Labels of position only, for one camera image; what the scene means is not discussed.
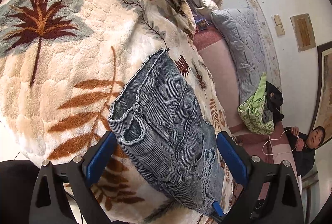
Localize person in dark jacket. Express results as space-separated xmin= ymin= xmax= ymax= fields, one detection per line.
xmin=284 ymin=126 xmax=326 ymax=177

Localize blue denim pants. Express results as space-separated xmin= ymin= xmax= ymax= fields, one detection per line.
xmin=108 ymin=49 xmax=224 ymax=215

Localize black cloth beside green bag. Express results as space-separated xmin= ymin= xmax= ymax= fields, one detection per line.
xmin=263 ymin=82 xmax=284 ymax=124

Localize white cable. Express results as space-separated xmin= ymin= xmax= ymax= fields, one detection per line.
xmin=262 ymin=128 xmax=302 ymax=157

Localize pink sofa cushion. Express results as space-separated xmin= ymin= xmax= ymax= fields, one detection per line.
xmin=194 ymin=25 xmax=297 ymax=174

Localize brown wall plaque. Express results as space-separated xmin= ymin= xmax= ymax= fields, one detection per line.
xmin=290 ymin=14 xmax=316 ymax=52

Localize grey quilted pillow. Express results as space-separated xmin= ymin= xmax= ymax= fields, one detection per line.
xmin=210 ymin=7 xmax=267 ymax=103

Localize framed picture on wall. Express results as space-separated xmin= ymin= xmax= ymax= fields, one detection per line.
xmin=310 ymin=42 xmax=331 ymax=145

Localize beige wall switch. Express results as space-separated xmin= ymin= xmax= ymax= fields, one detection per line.
xmin=272 ymin=15 xmax=285 ymax=37

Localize cream leaf-pattern plush blanket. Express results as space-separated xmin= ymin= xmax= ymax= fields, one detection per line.
xmin=1 ymin=0 xmax=236 ymax=223

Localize small colourful packet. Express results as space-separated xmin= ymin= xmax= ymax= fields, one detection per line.
xmin=195 ymin=17 xmax=209 ymax=32

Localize green patterned cloth bag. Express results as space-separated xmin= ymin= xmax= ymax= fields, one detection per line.
xmin=237 ymin=73 xmax=275 ymax=135

